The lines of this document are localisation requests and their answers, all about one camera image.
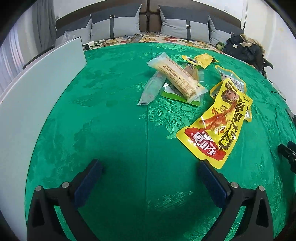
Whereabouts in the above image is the grey curtain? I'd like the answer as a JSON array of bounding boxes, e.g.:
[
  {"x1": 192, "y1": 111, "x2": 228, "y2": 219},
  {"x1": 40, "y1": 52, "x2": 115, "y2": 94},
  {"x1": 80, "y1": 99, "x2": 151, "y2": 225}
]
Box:
[{"x1": 35, "y1": 0, "x2": 57, "y2": 47}]

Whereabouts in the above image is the white storage box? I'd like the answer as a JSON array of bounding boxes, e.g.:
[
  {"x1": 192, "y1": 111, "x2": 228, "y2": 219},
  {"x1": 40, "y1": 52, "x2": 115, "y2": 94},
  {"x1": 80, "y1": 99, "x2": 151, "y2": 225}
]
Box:
[{"x1": 0, "y1": 37, "x2": 87, "y2": 232}]

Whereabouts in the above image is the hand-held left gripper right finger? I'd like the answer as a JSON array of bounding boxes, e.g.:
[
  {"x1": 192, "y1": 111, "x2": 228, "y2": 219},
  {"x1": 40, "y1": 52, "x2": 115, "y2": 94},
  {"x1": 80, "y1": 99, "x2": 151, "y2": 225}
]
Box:
[{"x1": 199, "y1": 160, "x2": 274, "y2": 241}]

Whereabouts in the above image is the green white snack packet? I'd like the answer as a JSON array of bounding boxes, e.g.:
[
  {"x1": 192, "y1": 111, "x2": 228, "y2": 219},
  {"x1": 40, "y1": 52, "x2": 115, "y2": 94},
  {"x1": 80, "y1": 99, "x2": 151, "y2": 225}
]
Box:
[{"x1": 161, "y1": 82, "x2": 202, "y2": 107}]

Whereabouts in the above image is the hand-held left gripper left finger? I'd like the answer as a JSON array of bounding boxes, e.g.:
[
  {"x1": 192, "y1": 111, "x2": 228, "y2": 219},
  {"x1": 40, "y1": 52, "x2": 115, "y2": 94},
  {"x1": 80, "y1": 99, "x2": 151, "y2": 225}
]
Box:
[{"x1": 26, "y1": 159, "x2": 104, "y2": 241}]

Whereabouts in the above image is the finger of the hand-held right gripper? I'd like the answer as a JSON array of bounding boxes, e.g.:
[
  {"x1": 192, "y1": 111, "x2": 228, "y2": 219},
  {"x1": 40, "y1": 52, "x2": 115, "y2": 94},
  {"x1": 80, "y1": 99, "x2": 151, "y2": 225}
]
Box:
[{"x1": 277, "y1": 141, "x2": 296, "y2": 174}]

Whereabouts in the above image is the slim yellow snack packet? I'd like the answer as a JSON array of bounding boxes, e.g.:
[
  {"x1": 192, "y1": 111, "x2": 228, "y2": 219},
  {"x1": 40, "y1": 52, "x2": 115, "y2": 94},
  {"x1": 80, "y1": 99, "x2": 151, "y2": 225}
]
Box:
[{"x1": 181, "y1": 53, "x2": 219, "y2": 69}]

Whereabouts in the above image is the large yellow red-label packet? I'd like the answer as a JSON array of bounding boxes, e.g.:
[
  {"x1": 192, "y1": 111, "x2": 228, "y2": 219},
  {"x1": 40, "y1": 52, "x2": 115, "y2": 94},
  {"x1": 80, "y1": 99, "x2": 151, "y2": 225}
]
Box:
[{"x1": 176, "y1": 77, "x2": 253, "y2": 169}]

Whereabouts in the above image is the black power cord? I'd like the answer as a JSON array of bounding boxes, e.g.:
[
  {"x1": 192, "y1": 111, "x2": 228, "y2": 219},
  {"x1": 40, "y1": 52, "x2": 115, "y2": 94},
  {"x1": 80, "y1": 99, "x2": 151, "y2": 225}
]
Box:
[{"x1": 124, "y1": 34, "x2": 148, "y2": 44}]

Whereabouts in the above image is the clear plastic bag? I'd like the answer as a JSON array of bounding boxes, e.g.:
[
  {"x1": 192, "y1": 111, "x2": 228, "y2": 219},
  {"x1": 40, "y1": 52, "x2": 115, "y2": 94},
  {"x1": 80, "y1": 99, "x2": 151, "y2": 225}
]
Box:
[{"x1": 62, "y1": 31, "x2": 78, "y2": 44}]

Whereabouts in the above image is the brown snack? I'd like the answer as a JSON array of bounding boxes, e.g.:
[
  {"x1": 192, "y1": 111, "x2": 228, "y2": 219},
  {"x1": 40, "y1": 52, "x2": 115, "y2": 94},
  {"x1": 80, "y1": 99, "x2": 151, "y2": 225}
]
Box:
[{"x1": 184, "y1": 64, "x2": 205, "y2": 82}]

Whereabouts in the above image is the floral bedsheet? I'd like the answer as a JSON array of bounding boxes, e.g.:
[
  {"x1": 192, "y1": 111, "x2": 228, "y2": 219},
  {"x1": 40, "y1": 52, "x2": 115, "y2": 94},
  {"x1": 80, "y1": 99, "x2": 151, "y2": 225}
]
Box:
[{"x1": 89, "y1": 32, "x2": 232, "y2": 55}]

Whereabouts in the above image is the pale translucent snack packet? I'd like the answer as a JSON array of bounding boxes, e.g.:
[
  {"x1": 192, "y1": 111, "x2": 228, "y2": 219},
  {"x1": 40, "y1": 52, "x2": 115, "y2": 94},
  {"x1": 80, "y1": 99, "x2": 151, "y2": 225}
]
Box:
[{"x1": 137, "y1": 71, "x2": 167, "y2": 106}]

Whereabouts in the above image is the yellow-edged clear zip bag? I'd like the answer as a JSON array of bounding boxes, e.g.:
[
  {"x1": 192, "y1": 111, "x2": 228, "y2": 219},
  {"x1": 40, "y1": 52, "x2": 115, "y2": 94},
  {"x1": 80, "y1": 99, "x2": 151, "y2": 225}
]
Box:
[{"x1": 215, "y1": 64, "x2": 252, "y2": 122}]

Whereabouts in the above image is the sheer white curtain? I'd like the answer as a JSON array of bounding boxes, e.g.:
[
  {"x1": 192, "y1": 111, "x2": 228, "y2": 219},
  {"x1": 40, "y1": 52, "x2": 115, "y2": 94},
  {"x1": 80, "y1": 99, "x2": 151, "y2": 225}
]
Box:
[{"x1": 0, "y1": 23, "x2": 26, "y2": 93}]

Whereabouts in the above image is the green patterned bedspread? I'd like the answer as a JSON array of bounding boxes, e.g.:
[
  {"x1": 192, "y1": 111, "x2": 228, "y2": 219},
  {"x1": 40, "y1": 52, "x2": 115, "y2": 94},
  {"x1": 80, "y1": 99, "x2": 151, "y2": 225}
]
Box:
[{"x1": 24, "y1": 42, "x2": 296, "y2": 241}]

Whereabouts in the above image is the long cream bread packet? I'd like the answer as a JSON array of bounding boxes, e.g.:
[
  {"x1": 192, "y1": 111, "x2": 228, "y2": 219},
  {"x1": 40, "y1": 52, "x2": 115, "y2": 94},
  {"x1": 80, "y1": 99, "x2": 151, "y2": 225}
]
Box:
[{"x1": 147, "y1": 52, "x2": 208, "y2": 104}]

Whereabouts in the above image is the grey two-tone pillow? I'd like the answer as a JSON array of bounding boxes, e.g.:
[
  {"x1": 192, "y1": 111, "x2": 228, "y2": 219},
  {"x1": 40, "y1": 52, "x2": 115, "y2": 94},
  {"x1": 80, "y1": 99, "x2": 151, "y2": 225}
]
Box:
[
  {"x1": 158, "y1": 5, "x2": 210, "y2": 44},
  {"x1": 55, "y1": 16, "x2": 92, "y2": 45},
  {"x1": 208, "y1": 16, "x2": 245, "y2": 45},
  {"x1": 90, "y1": 5, "x2": 142, "y2": 42}
]

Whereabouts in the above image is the black jacket with fur trim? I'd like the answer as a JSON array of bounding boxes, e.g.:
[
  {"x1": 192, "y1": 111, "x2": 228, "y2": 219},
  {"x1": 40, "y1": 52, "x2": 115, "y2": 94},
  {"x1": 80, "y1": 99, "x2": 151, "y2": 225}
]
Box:
[{"x1": 223, "y1": 34, "x2": 267, "y2": 70}]

